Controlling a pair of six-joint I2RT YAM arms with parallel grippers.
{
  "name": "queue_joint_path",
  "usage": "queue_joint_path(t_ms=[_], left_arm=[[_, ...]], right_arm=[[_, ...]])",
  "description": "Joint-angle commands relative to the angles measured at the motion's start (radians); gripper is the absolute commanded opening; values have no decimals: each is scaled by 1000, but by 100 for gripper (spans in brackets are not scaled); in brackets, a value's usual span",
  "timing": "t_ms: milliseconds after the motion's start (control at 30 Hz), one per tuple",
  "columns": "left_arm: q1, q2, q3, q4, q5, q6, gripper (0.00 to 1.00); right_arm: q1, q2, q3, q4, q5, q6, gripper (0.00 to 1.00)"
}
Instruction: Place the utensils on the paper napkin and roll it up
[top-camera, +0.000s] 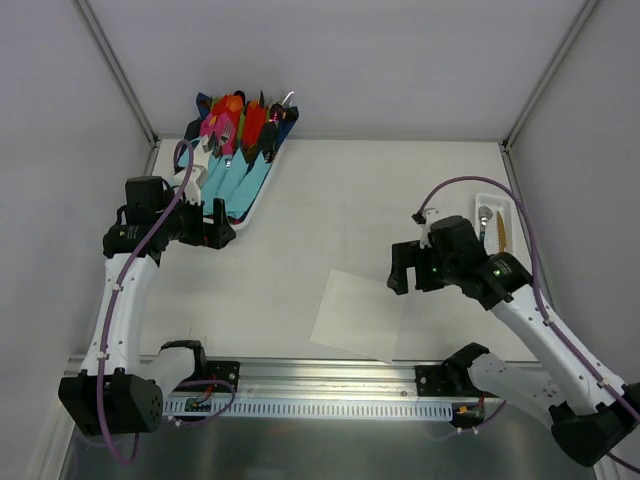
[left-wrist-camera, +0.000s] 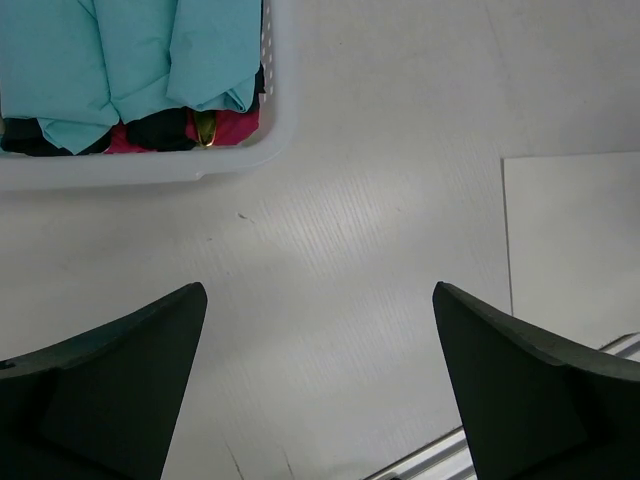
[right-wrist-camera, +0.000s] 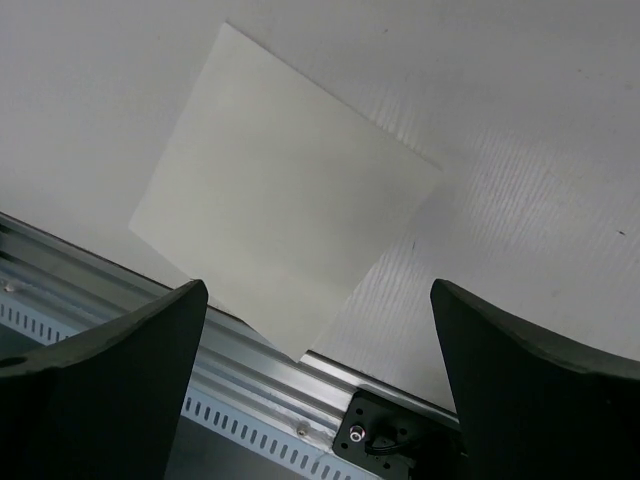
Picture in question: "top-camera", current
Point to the silver spoon teal handle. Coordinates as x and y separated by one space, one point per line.
485 215

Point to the white tray of rolled napkins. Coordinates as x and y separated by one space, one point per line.
245 137

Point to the white slotted cable duct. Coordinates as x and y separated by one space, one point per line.
413 410

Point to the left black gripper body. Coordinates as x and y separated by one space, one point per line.
210 228

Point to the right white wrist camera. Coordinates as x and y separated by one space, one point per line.
424 218

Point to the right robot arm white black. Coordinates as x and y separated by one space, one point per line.
588 408

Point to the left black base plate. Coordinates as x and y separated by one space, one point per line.
225 370

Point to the white paper napkin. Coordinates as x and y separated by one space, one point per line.
362 317

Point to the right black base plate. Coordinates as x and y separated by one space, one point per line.
433 381

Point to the aluminium mounting rail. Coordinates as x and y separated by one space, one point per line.
322 379

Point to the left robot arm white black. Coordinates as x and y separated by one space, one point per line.
113 392

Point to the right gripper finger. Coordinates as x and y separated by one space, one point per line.
427 280
397 279

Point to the gold knife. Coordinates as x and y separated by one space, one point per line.
502 237

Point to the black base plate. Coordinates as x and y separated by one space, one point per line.
225 370
433 381

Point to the white perforated utensil tray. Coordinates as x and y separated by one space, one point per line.
506 206

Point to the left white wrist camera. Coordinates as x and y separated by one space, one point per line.
192 177

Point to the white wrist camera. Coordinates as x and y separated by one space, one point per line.
424 218
192 177

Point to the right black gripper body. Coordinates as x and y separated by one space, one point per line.
413 267

